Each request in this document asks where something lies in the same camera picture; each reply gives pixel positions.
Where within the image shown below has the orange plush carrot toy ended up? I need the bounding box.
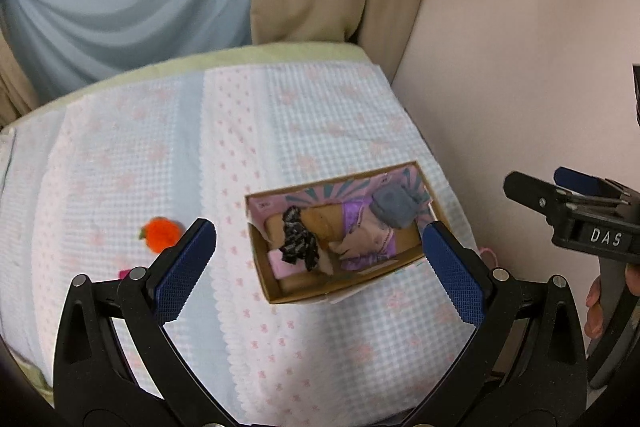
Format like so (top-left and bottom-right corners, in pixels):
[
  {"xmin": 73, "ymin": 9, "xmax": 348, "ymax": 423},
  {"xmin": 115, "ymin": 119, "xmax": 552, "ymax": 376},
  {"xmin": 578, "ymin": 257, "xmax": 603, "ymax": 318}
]
[{"xmin": 139, "ymin": 217, "xmax": 183, "ymax": 255}]

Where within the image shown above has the grey sock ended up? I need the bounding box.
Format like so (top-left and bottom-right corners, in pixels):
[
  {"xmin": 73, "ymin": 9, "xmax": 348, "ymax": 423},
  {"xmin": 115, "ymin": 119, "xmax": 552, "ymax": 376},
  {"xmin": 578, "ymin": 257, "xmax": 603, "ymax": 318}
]
[{"xmin": 369, "ymin": 184, "xmax": 431, "ymax": 229}]

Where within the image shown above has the light pink sock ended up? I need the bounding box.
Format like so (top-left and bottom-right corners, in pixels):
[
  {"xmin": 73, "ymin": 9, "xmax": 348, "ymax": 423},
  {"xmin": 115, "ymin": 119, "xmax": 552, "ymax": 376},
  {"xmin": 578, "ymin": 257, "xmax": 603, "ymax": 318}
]
[{"xmin": 329, "ymin": 221, "xmax": 394, "ymax": 259}]

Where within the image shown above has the pink cloth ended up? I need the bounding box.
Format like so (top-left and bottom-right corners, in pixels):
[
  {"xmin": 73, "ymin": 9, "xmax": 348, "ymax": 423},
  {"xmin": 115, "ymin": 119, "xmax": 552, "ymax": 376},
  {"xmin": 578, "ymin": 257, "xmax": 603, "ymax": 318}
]
[{"xmin": 268, "ymin": 249, "xmax": 306, "ymax": 281}]

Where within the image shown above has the purple plastic packet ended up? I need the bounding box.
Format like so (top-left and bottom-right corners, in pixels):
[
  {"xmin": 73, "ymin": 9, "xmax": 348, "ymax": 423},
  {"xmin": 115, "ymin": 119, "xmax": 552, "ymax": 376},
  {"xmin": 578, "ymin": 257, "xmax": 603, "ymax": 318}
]
[{"xmin": 332, "ymin": 199, "xmax": 397, "ymax": 272}]

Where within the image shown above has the black patterned scrunchie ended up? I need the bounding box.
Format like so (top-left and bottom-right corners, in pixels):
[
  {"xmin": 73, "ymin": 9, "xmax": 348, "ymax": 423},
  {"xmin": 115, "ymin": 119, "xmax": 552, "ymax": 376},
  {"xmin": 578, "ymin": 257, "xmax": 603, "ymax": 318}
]
[{"xmin": 279, "ymin": 206, "xmax": 319, "ymax": 272}]

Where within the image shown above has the brown plush mushroom toy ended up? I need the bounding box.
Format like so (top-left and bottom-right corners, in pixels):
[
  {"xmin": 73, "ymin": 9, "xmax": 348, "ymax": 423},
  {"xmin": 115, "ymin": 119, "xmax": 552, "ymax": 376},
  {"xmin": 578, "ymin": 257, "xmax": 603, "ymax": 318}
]
[{"xmin": 265, "ymin": 204, "xmax": 345, "ymax": 247}]

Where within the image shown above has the cardboard box pink lining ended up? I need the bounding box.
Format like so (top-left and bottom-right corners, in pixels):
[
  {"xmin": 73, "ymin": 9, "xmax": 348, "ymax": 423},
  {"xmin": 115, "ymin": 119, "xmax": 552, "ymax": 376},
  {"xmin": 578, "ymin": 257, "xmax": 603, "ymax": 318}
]
[{"xmin": 245, "ymin": 161, "xmax": 444, "ymax": 305}]

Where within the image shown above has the person's right hand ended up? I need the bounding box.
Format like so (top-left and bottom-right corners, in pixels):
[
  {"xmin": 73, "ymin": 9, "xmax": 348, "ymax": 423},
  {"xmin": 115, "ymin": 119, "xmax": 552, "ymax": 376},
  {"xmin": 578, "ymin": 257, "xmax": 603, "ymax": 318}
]
[{"xmin": 583, "ymin": 263, "xmax": 640, "ymax": 341}]

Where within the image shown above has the pastel checkered bed blanket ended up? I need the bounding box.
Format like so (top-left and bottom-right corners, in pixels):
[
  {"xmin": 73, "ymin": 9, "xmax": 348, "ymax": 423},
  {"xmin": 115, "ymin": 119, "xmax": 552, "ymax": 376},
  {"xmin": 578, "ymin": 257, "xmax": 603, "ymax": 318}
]
[{"xmin": 1, "ymin": 61, "xmax": 474, "ymax": 426}]

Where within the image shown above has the beige curtain left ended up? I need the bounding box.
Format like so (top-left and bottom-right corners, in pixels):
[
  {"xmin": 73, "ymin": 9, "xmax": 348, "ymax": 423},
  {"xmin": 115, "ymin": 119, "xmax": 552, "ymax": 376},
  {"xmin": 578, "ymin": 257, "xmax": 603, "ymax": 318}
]
[{"xmin": 0, "ymin": 35, "xmax": 40, "ymax": 128}]

